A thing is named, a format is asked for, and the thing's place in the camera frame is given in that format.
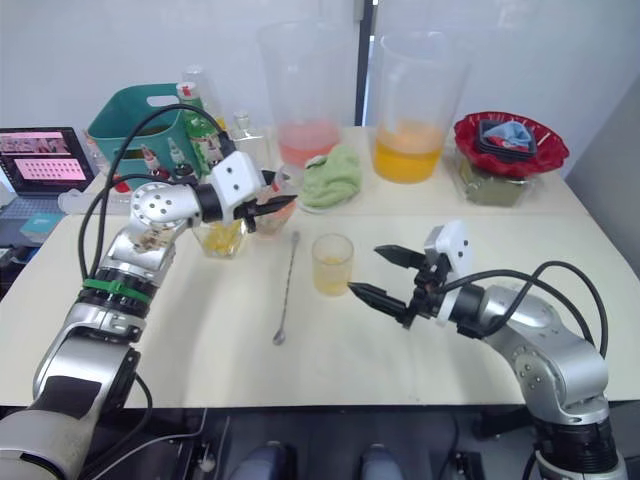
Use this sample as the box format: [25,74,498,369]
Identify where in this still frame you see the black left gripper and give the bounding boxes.
[233,169,300,235]

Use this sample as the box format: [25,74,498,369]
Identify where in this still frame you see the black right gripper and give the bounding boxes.
[346,243,452,330]

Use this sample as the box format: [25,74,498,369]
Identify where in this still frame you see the small clear drinking glass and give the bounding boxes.
[311,233,356,298]

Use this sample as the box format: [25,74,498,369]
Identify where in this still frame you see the small clear glass bottle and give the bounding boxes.
[229,110,272,172]

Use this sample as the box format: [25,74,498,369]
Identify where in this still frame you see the large pitcher pink liquid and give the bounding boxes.
[256,21,352,172]

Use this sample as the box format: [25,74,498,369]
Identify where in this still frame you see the square glass bottle yellow liquid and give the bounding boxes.
[191,219,250,260]

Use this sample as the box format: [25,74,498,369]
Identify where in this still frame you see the long metal stirring spoon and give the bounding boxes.
[272,230,302,347]

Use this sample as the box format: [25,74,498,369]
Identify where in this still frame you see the green bottle red cap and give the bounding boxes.
[176,81,222,175]

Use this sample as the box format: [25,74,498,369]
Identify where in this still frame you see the tall clear plastic bottle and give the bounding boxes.
[181,64,224,132]

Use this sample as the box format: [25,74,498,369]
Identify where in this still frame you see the large pitcher orange liquid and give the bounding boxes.
[371,31,470,186]

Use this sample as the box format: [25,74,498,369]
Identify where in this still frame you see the black square tray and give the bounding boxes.
[476,118,540,165]

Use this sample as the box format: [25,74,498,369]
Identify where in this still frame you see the green cloth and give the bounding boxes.
[298,143,363,211]

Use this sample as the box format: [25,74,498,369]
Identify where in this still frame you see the clear plastic box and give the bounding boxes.
[456,158,537,208]

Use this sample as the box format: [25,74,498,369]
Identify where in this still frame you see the black vertical pole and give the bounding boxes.
[353,0,377,130]

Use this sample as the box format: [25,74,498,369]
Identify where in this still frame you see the teal plastic basket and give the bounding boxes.
[86,83,202,180]

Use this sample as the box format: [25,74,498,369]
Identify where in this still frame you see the blue cloth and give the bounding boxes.
[486,120,533,149]

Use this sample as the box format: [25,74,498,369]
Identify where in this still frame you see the red ruffled bowl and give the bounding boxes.
[453,111,572,177]

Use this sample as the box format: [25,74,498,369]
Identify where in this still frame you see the open laptop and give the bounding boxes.
[0,126,97,200]

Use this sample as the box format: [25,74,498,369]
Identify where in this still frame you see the teal small box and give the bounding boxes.
[21,211,65,242]

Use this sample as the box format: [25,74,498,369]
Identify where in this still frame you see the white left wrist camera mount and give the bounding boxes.
[209,151,265,225]

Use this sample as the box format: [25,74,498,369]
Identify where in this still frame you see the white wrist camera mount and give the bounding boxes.
[209,151,265,225]
[422,219,476,277]

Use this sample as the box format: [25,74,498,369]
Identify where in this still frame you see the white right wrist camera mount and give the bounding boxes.
[422,219,476,277]

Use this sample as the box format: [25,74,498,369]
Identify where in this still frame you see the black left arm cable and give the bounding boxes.
[79,103,236,282]

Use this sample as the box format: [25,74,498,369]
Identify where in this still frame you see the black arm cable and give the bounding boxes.
[439,259,610,359]
[79,103,236,282]

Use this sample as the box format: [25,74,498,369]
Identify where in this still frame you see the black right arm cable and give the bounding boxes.
[439,259,610,359]

